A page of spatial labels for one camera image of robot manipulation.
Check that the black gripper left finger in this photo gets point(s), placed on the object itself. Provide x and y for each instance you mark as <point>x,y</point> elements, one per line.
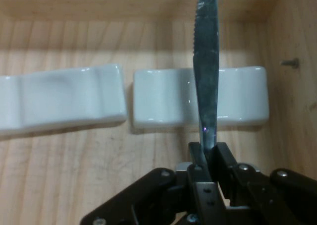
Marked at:
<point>153,197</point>

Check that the small dark screw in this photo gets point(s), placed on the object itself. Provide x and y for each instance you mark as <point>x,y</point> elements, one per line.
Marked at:
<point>291,62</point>

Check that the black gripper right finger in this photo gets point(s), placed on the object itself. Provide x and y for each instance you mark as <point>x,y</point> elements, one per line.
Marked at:
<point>267,200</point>

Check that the white ceramic cutlery rest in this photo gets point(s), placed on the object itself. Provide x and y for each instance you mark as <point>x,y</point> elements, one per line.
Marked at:
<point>163,98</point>
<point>62,98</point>

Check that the steel table knife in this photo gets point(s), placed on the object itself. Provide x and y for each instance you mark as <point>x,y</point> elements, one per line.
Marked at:
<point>206,73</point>

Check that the light wooden box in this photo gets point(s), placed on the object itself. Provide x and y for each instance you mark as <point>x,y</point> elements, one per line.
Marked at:
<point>74,175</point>

